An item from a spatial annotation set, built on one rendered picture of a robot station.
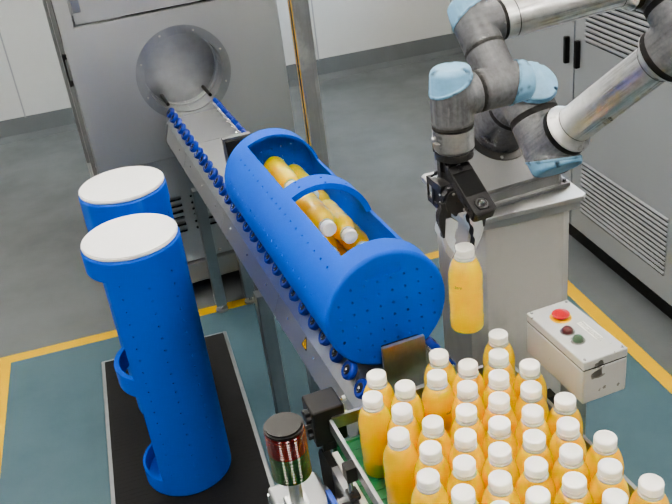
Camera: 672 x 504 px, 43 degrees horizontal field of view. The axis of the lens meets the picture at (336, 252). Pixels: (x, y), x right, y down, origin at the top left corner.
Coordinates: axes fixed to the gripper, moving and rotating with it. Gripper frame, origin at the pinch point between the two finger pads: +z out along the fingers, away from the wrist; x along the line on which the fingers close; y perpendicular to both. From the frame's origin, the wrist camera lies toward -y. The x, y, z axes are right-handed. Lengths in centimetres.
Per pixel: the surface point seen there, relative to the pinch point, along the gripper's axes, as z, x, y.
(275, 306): 44, 23, 69
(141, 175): 27, 44, 142
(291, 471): 11, 46, -30
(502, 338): 21.9, -6.7, -2.0
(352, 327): 22.4, 18.2, 18.1
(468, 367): 21.8, 3.8, -7.0
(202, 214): 79, 17, 212
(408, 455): 25.1, 23.3, -20.4
